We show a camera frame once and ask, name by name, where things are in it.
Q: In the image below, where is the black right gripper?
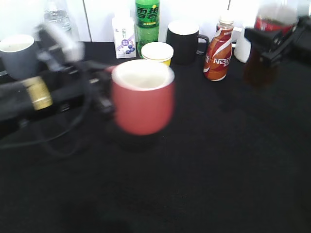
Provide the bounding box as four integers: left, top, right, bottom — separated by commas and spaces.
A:
244, 16, 311, 67

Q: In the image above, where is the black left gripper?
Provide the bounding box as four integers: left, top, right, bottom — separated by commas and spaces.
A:
36, 23, 115, 119

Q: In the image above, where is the cola bottle red label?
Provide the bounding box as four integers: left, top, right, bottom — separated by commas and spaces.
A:
243, 0, 298, 86

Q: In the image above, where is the red ceramic mug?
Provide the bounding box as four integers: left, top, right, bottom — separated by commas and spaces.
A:
111, 59, 175, 135

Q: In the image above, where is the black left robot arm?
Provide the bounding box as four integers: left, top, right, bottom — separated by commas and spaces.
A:
0, 23, 114, 136

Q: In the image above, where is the yellow paper cup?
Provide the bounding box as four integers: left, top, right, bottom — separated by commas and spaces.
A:
141, 42, 174, 66

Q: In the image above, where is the green sprite bottle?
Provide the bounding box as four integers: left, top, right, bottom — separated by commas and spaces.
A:
135, 0, 160, 58

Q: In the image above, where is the white ceramic mug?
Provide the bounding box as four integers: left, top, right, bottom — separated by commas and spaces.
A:
232, 23, 254, 63

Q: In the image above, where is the brown nescafe bottle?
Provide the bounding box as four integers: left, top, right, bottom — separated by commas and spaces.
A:
203, 10, 234, 82

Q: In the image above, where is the grey ceramic mug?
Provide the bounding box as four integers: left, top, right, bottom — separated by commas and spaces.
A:
0, 34, 40, 80

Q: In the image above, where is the clear water bottle green label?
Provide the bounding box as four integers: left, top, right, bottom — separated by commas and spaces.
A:
44, 0, 72, 33

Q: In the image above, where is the white yogurt carton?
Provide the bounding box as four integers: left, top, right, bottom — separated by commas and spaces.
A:
112, 15, 137, 59

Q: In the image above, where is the black ceramic mug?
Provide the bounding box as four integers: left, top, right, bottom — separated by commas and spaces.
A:
166, 20, 210, 65

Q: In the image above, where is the black cable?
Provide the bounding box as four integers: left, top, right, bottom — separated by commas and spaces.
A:
0, 63, 95, 158

